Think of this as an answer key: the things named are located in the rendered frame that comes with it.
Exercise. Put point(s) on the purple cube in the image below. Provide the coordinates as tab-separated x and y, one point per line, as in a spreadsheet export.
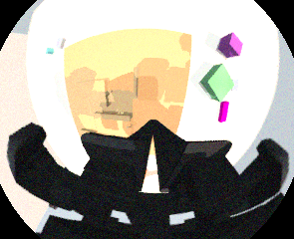
230	46

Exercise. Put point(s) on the magenta rectangular block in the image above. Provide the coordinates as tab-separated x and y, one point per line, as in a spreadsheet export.
223	111

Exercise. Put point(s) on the teal block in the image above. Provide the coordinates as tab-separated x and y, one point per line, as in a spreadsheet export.
50	51

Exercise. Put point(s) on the green block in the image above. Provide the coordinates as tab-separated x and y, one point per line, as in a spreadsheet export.
217	82

